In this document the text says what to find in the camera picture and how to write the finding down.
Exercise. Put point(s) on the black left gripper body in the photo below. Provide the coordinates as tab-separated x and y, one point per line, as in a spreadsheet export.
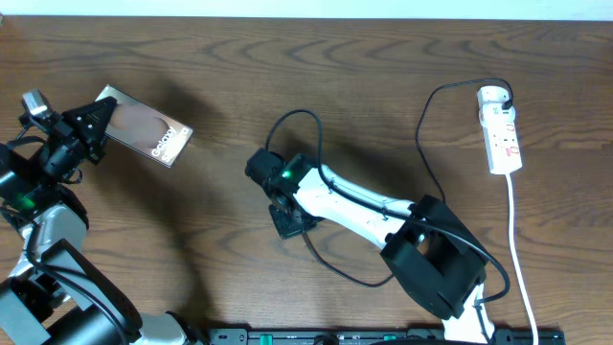
61	154

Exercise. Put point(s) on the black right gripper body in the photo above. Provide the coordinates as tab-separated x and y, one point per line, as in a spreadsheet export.
291	225

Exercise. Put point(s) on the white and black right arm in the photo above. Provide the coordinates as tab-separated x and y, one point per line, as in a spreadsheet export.
439	264

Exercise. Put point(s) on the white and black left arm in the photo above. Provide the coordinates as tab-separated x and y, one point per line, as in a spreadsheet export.
54	295

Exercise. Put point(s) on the white USB charger plug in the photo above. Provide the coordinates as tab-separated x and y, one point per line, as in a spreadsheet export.
491	94

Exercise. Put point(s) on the white power strip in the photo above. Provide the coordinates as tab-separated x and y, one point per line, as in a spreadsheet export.
502	147

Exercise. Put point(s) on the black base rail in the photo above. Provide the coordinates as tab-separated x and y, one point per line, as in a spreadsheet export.
428	336

